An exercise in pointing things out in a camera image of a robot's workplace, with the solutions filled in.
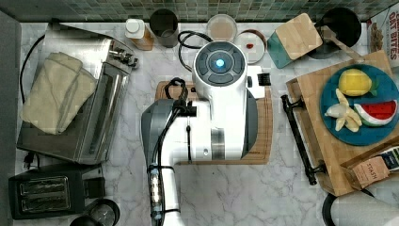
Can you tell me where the beige towel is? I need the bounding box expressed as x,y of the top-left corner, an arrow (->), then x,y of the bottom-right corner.
20,52 -> 96,135

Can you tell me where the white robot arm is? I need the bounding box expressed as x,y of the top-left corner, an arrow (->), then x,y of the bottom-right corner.
141,40 -> 269,226

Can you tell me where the bamboo cutting board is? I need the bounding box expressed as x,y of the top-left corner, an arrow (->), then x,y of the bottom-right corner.
154,81 -> 273,165

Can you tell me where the clear cereal jar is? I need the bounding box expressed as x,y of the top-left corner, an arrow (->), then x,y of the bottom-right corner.
207,14 -> 237,41

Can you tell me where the dark grey cup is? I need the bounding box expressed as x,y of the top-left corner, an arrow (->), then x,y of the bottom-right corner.
150,8 -> 178,48

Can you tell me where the white capped amber bottle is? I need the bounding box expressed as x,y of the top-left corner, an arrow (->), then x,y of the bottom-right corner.
125,19 -> 153,51

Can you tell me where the silver toaster oven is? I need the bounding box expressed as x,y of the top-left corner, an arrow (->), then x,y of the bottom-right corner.
17,23 -> 138,165

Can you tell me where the teal canister with wooden lid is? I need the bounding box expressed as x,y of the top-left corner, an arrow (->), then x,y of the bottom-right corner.
267,13 -> 323,69

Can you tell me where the wooden serving tray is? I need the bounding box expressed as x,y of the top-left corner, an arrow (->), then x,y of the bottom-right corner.
281,51 -> 398,196

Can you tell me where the black grinder cup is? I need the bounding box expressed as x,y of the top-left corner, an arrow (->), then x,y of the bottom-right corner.
70,199 -> 120,226

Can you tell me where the plush peeled banana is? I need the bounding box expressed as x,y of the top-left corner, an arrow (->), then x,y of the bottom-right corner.
325,89 -> 362,133

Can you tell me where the wooden spoon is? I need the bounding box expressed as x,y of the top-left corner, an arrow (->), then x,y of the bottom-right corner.
320,25 -> 364,63

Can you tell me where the yellow plush pineapple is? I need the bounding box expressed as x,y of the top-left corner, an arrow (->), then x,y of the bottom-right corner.
338,69 -> 378,97

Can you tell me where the black slot toaster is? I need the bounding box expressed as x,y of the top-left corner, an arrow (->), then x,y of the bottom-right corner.
8,164 -> 105,219

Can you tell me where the wooden tea box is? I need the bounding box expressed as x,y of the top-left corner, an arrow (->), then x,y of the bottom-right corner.
341,143 -> 398,190

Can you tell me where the black utensil crock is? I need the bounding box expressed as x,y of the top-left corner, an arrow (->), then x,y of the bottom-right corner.
308,8 -> 361,59

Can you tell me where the plush watermelon slice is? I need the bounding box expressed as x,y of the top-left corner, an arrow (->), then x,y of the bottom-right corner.
354,100 -> 397,127

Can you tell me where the stash tea packet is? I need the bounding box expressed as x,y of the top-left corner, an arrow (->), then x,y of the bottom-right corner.
352,156 -> 390,189

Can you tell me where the white kettle with black base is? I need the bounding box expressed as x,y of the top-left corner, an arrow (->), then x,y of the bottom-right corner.
322,190 -> 399,226

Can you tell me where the blue round plate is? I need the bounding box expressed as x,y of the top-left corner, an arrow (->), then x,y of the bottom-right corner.
320,64 -> 398,146

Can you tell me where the oat bites cereal box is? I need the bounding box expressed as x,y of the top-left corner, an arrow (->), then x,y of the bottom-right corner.
367,3 -> 399,69

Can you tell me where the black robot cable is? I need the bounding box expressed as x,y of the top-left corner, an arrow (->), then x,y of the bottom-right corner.
152,76 -> 189,226

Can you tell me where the black toaster oven cord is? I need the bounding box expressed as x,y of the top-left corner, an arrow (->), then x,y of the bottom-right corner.
19,33 -> 47,105

